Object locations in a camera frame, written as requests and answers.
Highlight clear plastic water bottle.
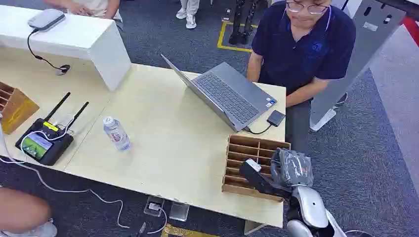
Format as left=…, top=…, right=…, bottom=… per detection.
left=103, top=116, right=132, bottom=153

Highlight grey open laptop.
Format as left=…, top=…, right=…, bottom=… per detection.
left=160, top=54, right=278, bottom=133

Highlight metal floor plate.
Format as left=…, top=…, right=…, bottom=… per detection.
left=168, top=201, right=190, bottom=223

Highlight white desk riser shelf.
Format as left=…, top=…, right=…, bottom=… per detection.
left=0, top=4, right=132, bottom=92

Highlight grey flat device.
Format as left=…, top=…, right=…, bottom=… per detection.
left=27, top=8, right=66, bottom=33

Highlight long white cable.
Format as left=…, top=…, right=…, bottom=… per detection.
left=0, top=130, right=130, bottom=230

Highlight black cable with puck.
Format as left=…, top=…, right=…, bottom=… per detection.
left=27, top=29, right=71, bottom=77

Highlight person behind white shelf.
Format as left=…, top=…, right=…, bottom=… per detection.
left=43, top=0, right=124, bottom=31

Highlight red object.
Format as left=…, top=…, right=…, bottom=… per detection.
left=400, top=15, right=419, bottom=47

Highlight grey standing panel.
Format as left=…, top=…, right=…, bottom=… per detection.
left=309, top=0, right=407, bottom=133

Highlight black external drive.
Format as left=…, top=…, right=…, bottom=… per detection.
left=266, top=110, right=287, bottom=128

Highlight wooden slotted box with side panel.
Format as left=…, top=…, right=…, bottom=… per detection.
left=0, top=81, right=40, bottom=135

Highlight person behind laptop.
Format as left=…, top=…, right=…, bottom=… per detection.
left=246, top=0, right=357, bottom=155

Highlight short white plug cable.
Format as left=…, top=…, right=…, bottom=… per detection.
left=147, top=205, right=168, bottom=235

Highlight person's bare knee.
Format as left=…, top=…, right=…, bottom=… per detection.
left=0, top=187, right=58, bottom=237

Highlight floor socket box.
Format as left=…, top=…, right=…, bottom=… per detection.
left=143, top=196, right=165, bottom=218

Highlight person's legs with white shoes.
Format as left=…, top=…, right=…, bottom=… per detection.
left=175, top=0, right=201, bottom=30

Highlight black robot legs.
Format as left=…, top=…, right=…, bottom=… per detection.
left=228, top=0, right=260, bottom=46

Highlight black controller with antennas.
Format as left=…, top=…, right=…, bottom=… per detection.
left=15, top=92, right=89, bottom=166

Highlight wooden slotted card box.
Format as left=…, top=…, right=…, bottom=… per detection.
left=221, top=134, right=292, bottom=203

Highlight black drive cable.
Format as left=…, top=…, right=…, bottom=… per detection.
left=244, top=123, right=273, bottom=136

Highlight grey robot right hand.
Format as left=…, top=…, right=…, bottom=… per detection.
left=270, top=148, right=314, bottom=190

